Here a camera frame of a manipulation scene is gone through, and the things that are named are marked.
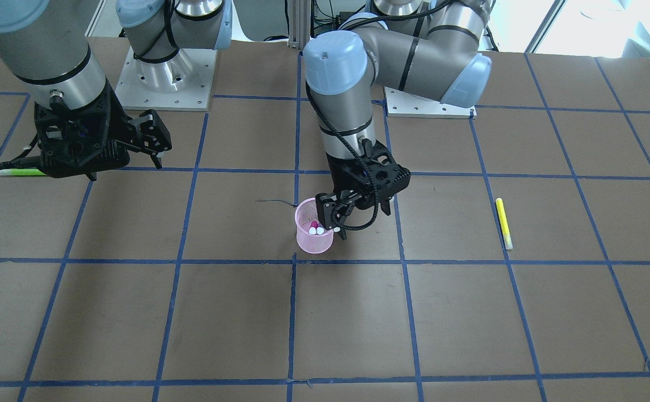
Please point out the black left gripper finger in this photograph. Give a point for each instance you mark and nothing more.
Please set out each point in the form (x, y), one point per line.
(324, 207)
(341, 210)

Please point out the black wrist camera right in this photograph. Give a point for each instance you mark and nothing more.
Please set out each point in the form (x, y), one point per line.
(68, 142)

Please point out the pink mesh cup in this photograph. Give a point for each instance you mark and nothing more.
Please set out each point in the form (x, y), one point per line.
(311, 235)

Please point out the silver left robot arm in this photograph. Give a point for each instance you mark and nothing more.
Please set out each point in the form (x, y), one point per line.
(425, 48)

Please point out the pink marker pen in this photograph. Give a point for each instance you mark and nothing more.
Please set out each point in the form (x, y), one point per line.
(312, 227)

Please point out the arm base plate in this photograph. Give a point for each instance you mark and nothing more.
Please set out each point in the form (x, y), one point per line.
(402, 104)
(183, 83)

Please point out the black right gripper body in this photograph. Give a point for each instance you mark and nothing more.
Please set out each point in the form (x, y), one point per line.
(119, 120)

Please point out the yellow highlighter pen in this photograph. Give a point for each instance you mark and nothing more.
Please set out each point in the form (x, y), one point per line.
(504, 224)

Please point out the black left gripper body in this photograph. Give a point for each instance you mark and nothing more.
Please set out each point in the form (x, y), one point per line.
(343, 174)

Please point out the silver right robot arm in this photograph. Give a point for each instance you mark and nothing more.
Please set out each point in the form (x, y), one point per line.
(43, 47)

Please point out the green highlighter pen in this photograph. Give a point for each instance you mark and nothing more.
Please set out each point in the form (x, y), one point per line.
(22, 172)

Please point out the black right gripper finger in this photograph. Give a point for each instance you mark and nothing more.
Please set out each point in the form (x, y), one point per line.
(90, 176)
(147, 134)

